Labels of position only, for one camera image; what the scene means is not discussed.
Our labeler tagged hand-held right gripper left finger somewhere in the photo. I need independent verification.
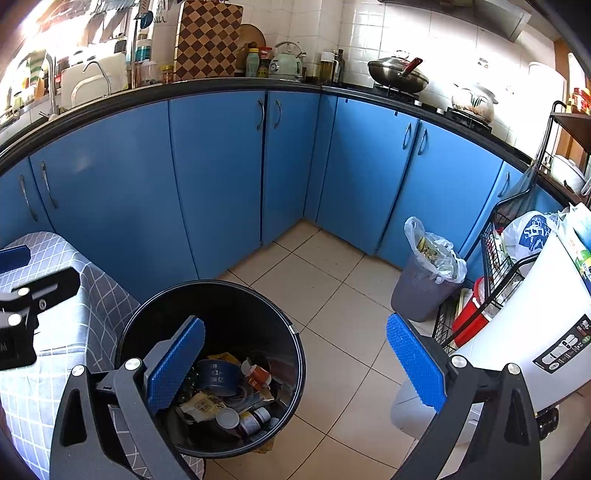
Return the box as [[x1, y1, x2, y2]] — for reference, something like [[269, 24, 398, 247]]
[[50, 315, 206, 480]]

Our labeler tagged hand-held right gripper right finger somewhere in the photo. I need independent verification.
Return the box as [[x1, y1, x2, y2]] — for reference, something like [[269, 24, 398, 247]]
[[386, 313, 542, 480]]

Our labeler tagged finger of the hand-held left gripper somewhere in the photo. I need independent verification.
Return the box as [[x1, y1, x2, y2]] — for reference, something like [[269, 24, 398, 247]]
[[0, 267, 81, 330], [0, 244, 31, 274]]

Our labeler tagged blue paper cup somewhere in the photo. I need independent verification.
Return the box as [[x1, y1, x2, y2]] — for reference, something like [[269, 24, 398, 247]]
[[196, 359, 243, 397]]

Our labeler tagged cream packet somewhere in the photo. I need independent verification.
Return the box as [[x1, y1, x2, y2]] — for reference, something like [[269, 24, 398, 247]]
[[179, 391, 227, 423]]

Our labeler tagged black trash bin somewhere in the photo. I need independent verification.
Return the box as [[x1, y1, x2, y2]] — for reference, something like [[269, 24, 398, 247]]
[[115, 279, 306, 459]]

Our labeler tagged brown jar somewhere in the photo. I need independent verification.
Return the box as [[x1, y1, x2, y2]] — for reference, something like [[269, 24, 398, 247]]
[[238, 406, 272, 437]]

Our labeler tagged blue checked tablecloth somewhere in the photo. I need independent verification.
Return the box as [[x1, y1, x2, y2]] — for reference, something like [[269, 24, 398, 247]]
[[0, 231, 204, 480]]

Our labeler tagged grey bin with white bag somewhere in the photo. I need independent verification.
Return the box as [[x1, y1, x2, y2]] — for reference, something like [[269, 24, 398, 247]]
[[390, 216, 468, 323]]

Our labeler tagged red plastic container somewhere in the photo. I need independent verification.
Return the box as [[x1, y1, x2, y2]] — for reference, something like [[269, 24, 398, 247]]
[[452, 277, 490, 347]]

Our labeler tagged white appliance with black label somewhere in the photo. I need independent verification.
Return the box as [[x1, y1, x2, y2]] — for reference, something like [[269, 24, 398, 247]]
[[390, 231, 591, 444]]

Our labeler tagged white bag with blue print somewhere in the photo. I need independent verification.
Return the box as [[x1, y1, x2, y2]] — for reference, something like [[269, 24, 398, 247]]
[[501, 211, 561, 264]]

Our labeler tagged tall steel faucet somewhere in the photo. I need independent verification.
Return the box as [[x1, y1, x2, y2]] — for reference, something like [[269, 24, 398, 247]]
[[28, 51, 61, 116]]

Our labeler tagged row of blue cabinet doors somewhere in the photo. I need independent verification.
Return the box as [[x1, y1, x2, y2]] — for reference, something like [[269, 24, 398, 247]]
[[0, 90, 566, 296]]

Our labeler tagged blue green plastic package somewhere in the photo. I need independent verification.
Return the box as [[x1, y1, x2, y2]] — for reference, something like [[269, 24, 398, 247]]
[[556, 203, 591, 296]]

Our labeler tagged small steel faucet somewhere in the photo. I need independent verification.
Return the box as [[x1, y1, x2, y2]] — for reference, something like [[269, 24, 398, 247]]
[[81, 60, 114, 97]]

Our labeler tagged black kitchen countertop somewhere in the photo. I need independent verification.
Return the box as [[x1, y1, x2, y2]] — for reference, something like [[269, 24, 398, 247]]
[[0, 76, 591, 208]]

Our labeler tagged black gas stove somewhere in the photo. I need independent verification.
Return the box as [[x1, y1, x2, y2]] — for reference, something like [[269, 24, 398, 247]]
[[369, 83, 497, 134]]

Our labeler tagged white ceramic pot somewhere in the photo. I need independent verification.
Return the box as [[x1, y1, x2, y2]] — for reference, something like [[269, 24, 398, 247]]
[[450, 83, 499, 123]]

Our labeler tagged checkered wooden cutting board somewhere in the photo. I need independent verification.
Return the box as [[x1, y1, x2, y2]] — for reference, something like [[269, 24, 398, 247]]
[[173, 0, 245, 83]]

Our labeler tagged steel wok with lid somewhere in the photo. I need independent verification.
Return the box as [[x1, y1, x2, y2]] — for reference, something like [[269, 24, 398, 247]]
[[367, 51, 430, 93]]

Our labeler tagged pale green kettle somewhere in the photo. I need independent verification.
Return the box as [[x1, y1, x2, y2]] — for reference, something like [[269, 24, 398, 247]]
[[268, 41, 306, 81]]

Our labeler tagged round wooden board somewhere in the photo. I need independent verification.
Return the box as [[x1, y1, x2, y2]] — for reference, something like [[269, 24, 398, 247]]
[[236, 24, 267, 51]]

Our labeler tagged steel range hood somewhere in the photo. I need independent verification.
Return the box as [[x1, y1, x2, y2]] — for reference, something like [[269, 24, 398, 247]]
[[379, 0, 534, 44]]

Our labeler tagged black wire storage rack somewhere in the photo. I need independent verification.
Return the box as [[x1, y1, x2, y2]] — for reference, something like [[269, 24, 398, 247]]
[[434, 99, 591, 361]]

